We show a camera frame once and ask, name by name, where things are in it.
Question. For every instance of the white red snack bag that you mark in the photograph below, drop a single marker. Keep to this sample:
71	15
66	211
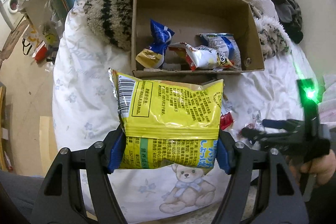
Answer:
202	58

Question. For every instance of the white washing machine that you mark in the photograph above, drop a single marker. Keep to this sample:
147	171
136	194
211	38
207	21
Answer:
10	13

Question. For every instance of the white bed sheet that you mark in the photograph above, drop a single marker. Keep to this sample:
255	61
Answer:
84	110

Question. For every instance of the brown cardboard box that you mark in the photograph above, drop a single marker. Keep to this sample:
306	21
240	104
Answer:
188	19

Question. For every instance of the red small snack packet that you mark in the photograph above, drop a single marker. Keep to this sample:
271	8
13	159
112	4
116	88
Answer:
226	121

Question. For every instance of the dark blue snack bag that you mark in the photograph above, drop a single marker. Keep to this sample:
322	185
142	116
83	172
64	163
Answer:
152	57

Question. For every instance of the right hand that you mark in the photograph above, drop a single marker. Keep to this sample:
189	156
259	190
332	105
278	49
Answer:
322	168

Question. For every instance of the dark clothes pile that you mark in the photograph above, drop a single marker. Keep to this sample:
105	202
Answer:
289	14

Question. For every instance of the beige black fuzzy blanket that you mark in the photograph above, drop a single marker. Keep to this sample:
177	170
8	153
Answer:
110	21

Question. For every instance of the yellow chips bag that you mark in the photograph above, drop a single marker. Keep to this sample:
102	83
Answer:
166	122

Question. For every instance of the blue white snack bag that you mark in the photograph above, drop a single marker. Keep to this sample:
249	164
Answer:
225	44

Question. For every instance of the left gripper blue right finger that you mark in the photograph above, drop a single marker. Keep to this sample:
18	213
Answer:
278	198

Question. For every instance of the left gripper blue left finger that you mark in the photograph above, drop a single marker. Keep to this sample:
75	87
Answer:
60	199

